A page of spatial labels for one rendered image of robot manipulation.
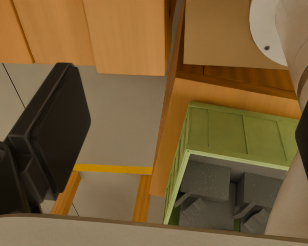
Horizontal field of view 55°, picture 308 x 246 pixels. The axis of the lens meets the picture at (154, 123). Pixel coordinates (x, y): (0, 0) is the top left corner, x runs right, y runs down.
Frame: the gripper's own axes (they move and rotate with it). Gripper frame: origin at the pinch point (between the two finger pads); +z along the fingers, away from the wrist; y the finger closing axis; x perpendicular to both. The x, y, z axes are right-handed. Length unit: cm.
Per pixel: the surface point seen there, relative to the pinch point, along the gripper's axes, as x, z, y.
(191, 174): -58, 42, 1
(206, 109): -41, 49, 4
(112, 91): -99, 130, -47
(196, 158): -56, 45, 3
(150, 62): -22.8, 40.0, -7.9
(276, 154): -43, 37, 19
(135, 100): -106, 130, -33
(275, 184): -63, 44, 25
